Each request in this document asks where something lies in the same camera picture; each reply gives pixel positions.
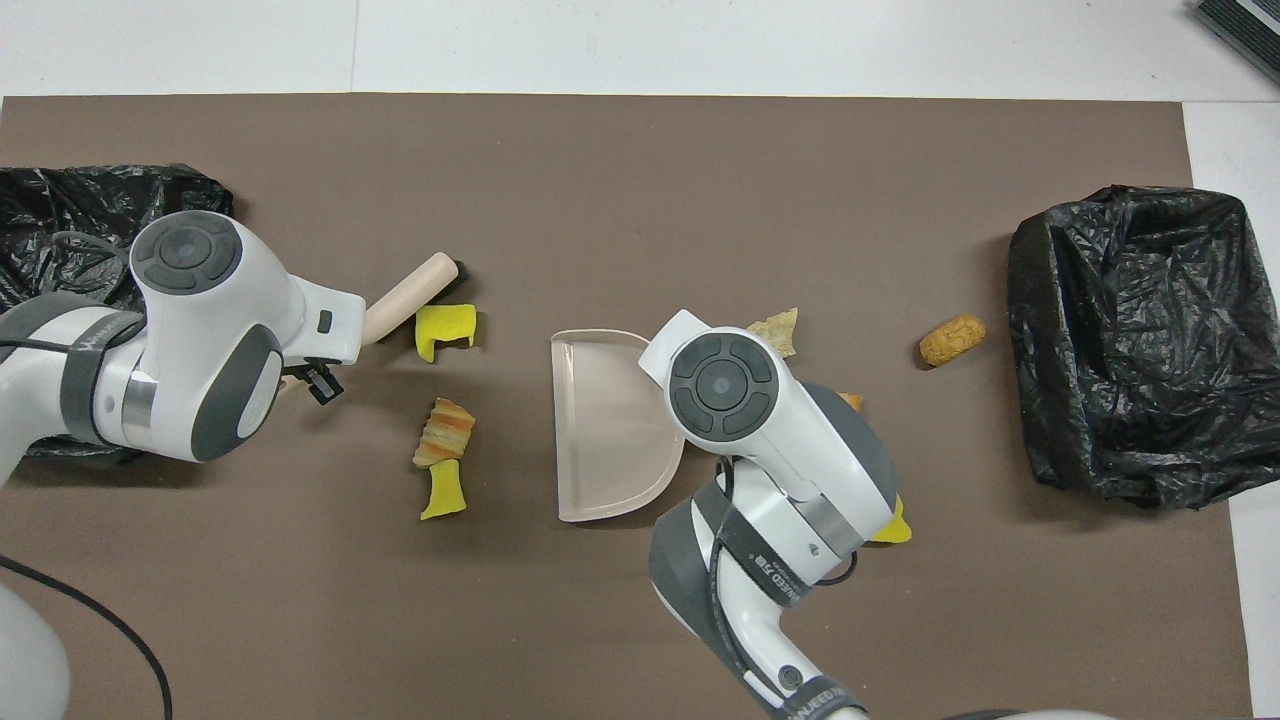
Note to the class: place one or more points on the brown bread roll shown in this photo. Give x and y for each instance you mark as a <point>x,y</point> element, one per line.
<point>952,340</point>

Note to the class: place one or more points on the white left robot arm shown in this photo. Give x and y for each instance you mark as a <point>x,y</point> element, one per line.
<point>220,320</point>

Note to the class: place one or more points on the black bag lined bin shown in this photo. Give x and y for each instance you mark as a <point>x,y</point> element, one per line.
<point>1130,350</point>
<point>60,200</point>

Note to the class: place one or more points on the brown paper table mat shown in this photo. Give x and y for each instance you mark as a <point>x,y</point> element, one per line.
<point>640,150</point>

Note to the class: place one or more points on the beige plastic dustpan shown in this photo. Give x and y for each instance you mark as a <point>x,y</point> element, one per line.
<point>600,440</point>

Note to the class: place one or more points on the beige brush with black bristles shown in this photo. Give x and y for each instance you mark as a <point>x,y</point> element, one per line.
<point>405,295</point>

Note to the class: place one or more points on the waisted yellow sponge piece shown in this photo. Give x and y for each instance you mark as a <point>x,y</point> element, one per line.
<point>897,530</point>

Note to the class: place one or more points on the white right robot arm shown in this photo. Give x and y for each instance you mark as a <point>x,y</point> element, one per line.
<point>780,450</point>

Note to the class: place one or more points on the yellow sponge block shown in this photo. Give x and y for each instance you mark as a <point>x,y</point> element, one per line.
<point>445,322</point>

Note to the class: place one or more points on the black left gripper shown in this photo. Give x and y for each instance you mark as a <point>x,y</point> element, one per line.
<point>322,383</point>

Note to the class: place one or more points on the pale torn bread chunk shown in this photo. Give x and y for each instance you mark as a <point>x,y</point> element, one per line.
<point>780,333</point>

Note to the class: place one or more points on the dark ribbed box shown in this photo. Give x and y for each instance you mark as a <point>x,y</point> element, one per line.
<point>1250,25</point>

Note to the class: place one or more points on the yellow sponge with green layer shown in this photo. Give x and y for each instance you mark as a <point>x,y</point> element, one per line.
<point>443,497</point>

